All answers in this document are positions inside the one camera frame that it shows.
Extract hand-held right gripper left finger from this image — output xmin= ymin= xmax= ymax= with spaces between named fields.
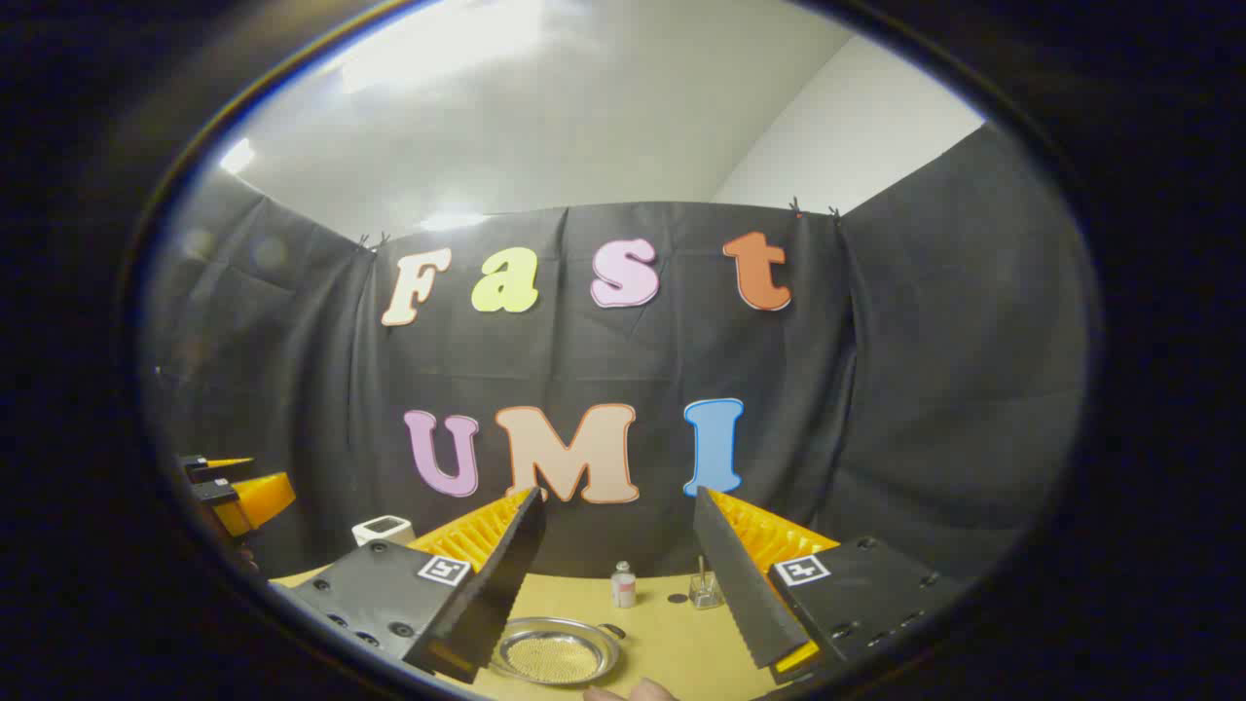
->
xmin=271 ymin=487 xmax=546 ymax=684

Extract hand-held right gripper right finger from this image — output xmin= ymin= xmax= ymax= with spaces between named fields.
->
xmin=693 ymin=487 xmax=974 ymax=687

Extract stainless steel pot black handles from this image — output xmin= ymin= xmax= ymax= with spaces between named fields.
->
xmin=490 ymin=615 xmax=627 ymax=685

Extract pile of yellow soybeans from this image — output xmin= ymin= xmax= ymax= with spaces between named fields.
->
xmin=511 ymin=633 xmax=605 ymax=683

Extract white toaster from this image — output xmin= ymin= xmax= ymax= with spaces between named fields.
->
xmin=352 ymin=515 xmax=416 ymax=548

